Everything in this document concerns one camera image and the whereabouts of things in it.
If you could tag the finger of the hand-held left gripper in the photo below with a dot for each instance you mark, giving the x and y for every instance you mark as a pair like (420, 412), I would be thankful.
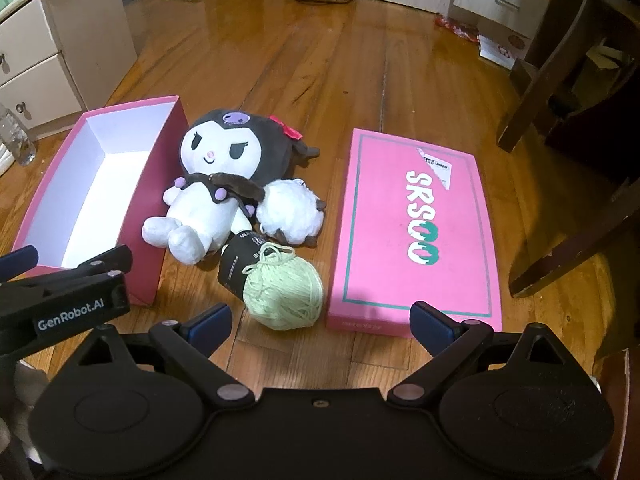
(110, 260)
(20, 260)

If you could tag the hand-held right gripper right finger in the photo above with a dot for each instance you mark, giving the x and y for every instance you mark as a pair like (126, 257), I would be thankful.
(429, 327)

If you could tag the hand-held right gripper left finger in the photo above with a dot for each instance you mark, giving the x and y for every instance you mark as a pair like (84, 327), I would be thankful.
(214, 327)

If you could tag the pink cardboard box base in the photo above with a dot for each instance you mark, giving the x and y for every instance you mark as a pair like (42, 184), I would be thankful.
(155, 210)

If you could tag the green yarn ball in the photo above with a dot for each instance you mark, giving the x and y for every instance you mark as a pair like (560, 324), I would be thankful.
(285, 290)

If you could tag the pink cardboard box lid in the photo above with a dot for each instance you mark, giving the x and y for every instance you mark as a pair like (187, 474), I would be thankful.
(380, 240)

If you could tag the white fluffy plush toy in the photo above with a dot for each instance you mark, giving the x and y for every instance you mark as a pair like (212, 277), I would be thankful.
(290, 210)

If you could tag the black and white plush doll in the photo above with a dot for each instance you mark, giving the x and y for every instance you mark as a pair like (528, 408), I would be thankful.
(220, 145)

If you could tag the beige fuzzy cloth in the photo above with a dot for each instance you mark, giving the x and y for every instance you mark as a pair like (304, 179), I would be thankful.
(22, 410)

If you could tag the clear plastic bottle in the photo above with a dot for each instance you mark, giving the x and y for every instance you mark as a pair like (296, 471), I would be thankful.
(17, 140)

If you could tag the beige drawer cabinet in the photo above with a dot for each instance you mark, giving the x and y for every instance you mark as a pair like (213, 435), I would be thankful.
(75, 25)

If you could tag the dark wooden chair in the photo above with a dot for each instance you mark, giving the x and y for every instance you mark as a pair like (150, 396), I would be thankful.
(600, 110)

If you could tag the printed cardboard box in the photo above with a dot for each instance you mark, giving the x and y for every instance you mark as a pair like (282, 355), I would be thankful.
(505, 47)

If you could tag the red packet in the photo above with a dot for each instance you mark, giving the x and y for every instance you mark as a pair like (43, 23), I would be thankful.
(457, 27)

